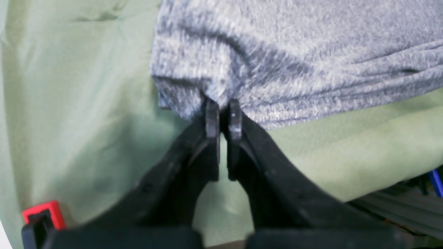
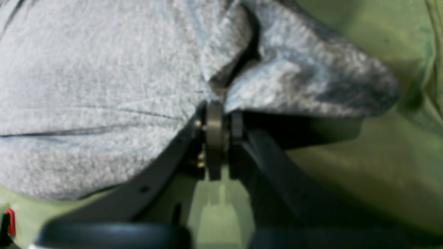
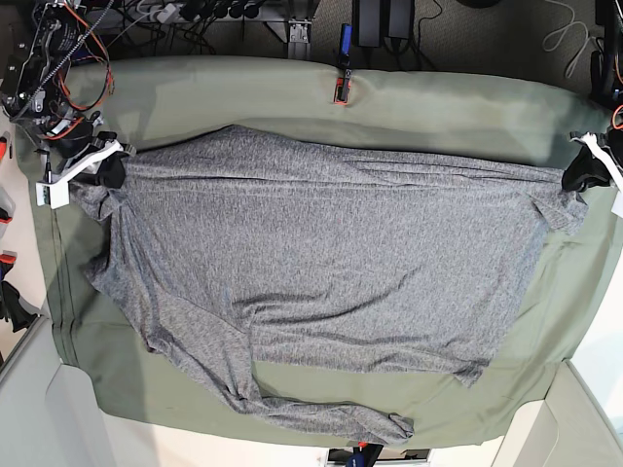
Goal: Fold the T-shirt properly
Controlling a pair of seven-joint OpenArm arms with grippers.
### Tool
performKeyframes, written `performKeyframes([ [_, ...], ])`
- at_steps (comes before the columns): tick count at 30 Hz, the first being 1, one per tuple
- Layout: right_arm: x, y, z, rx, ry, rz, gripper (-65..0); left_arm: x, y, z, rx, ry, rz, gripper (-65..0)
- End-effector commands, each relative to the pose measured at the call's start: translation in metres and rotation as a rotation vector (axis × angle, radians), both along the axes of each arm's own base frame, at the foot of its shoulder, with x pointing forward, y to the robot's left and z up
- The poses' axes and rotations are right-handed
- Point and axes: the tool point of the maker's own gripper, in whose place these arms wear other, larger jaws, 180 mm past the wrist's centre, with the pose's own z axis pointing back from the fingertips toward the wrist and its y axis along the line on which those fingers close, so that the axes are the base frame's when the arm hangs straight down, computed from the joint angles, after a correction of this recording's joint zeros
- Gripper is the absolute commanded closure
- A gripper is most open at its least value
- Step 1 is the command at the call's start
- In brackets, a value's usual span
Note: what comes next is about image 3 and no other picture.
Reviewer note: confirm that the orange black clamp bottom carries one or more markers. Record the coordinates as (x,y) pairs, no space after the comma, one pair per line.
(364,455)

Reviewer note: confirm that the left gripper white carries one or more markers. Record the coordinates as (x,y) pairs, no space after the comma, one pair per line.
(594,166)

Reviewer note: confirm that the red black clamps left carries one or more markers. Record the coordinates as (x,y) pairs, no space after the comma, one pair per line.
(7,137)

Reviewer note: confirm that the white power strip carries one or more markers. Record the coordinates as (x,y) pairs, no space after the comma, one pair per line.
(166,13)

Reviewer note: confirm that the blue handled clamp top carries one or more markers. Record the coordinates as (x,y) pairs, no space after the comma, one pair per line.
(343,82)

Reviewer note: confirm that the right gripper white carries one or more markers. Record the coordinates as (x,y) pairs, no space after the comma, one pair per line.
(99,163)

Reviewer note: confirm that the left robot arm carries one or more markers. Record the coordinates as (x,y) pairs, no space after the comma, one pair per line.
(608,91)

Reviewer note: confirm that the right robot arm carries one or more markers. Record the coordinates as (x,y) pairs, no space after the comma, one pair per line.
(68,136)

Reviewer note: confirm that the aluminium frame bracket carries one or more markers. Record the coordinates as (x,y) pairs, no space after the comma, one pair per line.
(299,40)

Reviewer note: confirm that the green table cloth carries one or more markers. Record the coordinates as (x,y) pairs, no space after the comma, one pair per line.
(164,99)

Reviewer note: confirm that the grey heathered T-shirt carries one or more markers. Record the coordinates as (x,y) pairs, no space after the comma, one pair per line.
(244,246)

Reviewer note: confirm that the black power adapter brick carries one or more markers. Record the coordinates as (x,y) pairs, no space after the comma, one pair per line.
(367,18)
(400,19)

